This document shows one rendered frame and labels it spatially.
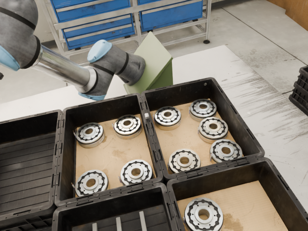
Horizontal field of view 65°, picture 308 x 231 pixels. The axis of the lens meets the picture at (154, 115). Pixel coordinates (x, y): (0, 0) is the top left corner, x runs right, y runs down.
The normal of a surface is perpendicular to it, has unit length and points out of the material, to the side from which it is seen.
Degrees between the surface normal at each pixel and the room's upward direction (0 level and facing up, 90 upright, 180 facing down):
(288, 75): 0
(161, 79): 90
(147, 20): 90
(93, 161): 0
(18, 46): 89
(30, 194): 0
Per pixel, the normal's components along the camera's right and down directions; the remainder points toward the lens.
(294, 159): -0.10, -0.71
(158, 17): 0.31, 0.65
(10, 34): 0.59, 0.21
